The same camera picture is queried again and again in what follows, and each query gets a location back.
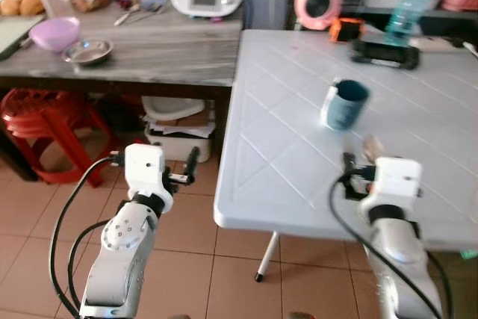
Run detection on white storage box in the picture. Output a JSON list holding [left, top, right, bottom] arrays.
[[141, 96, 214, 164]]

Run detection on dark teal mug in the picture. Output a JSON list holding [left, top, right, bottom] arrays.
[[320, 78, 371, 132]]

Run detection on flat black device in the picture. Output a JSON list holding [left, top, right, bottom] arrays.
[[352, 38, 421, 70]]

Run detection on white table leg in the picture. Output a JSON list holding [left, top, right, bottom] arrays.
[[255, 230, 282, 283]]

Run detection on orange and black gadget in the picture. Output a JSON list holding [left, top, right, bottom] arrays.
[[328, 16, 365, 44]]

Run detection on red plastic stool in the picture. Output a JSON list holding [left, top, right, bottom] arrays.
[[0, 88, 117, 186]]

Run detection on shallow steel bowl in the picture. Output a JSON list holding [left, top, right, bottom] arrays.
[[60, 38, 114, 66]]

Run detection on round pink appliance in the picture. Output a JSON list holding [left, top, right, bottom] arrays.
[[293, 0, 345, 31]]

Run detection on teal plastic water bottle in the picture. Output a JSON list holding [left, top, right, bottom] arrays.
[[384, 0, 438, 48]]

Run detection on large lilac plastic bowl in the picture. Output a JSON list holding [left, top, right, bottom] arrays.
[[29, 16, 81, 53]]

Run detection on yellow mango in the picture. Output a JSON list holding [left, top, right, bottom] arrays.
[[19, 0, 46, 17], [0, 0, 22, 17]]

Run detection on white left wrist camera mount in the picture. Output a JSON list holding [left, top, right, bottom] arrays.
[[123, 143, 175, 212]]

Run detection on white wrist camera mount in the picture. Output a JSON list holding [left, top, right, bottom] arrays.
[[123, 143, 175, 212], [369, 156, 423, 213]]

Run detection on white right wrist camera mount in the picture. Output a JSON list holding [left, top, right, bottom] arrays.
[[369, 156, 423, 213]]

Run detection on white cable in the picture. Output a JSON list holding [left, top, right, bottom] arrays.
[[454, 38, 478, 60]]

